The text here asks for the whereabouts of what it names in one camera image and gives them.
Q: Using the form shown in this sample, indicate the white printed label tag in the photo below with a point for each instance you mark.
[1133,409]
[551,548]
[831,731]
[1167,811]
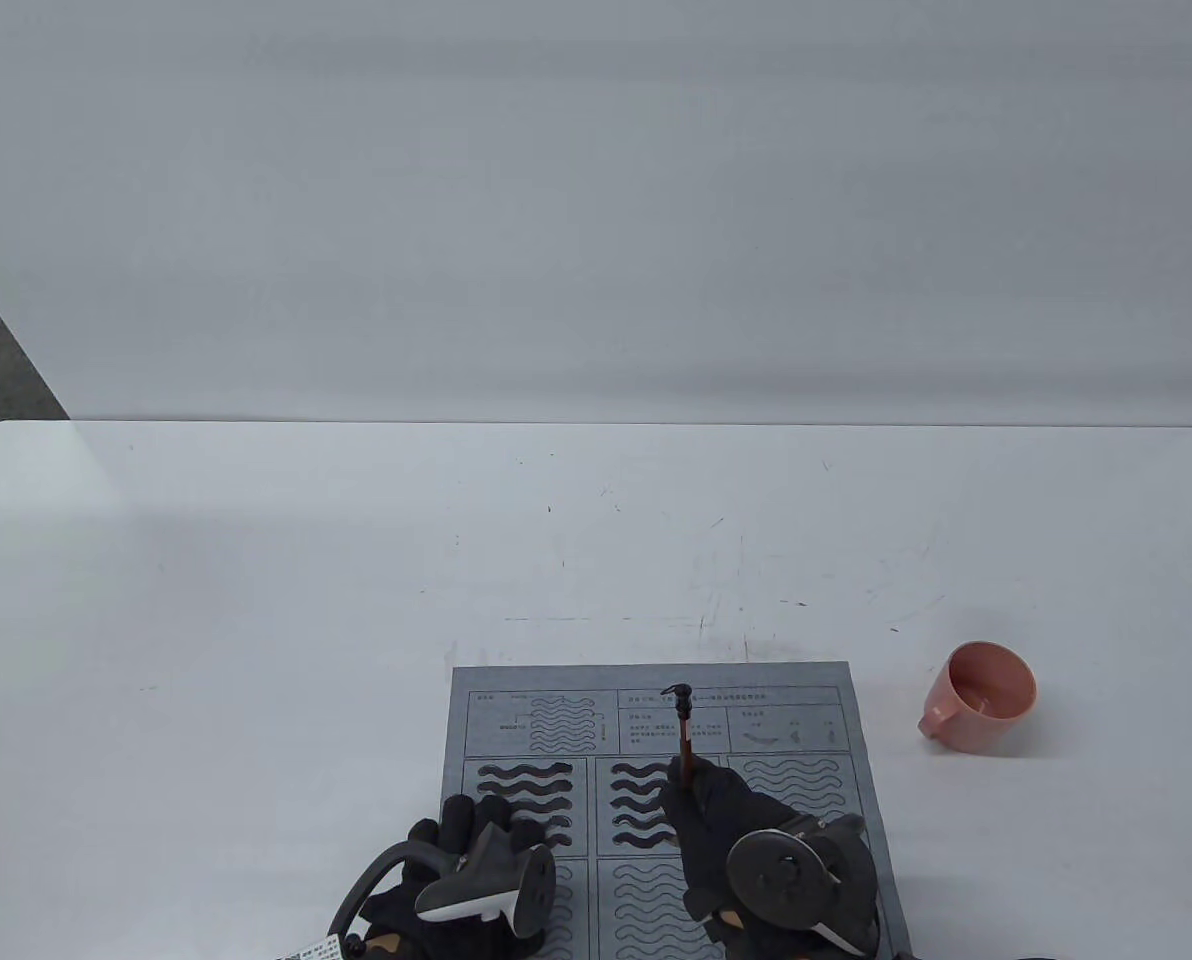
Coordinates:
[314,950]

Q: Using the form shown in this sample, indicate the person's right hand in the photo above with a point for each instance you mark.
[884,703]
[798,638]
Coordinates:
[721,830]

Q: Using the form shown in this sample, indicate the brown black Chinese brush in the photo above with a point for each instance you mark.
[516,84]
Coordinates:
[685,735]

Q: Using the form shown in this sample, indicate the white backdrop board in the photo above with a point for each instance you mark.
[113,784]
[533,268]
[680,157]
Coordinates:
[596,200]

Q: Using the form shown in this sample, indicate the person's left hand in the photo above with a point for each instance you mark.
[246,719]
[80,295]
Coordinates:
[456,815]

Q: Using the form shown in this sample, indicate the grey white left wrist controller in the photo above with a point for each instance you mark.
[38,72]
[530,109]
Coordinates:
[496,880]

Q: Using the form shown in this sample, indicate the black right wrist controller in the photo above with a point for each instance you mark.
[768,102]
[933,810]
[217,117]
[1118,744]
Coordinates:
[796,880]

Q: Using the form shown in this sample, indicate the pink cup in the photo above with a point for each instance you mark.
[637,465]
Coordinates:
[986,700]

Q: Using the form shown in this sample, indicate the person's left forearm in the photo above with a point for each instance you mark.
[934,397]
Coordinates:
[386,943]

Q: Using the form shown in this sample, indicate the grey water writing practice cloth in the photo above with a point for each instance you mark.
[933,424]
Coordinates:
[536,700]

